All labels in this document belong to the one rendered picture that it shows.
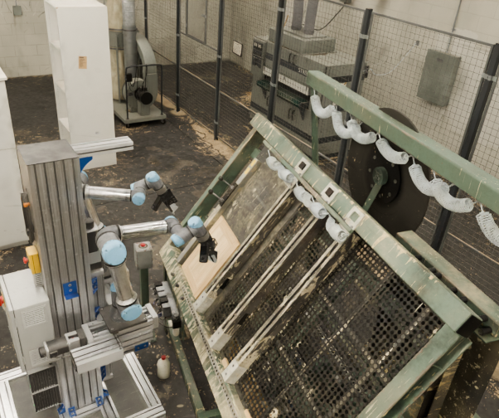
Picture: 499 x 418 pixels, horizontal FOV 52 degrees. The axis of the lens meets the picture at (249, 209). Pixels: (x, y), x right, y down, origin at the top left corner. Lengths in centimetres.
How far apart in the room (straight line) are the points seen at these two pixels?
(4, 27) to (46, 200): 839
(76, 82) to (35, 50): 447
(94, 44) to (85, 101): 71
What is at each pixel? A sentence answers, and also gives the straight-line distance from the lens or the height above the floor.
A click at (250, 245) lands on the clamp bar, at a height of 138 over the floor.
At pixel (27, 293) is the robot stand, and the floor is 123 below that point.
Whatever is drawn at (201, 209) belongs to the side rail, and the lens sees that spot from 385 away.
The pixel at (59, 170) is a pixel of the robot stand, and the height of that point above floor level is 197.
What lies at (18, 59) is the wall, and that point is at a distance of 1113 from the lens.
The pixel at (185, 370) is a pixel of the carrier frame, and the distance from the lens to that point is 399.
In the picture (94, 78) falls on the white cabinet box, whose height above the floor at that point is 122.
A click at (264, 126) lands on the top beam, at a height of 188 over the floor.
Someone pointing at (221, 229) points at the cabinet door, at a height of 124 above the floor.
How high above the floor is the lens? 315
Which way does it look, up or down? 30 degrees down
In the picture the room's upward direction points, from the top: 5 degrees clockwise
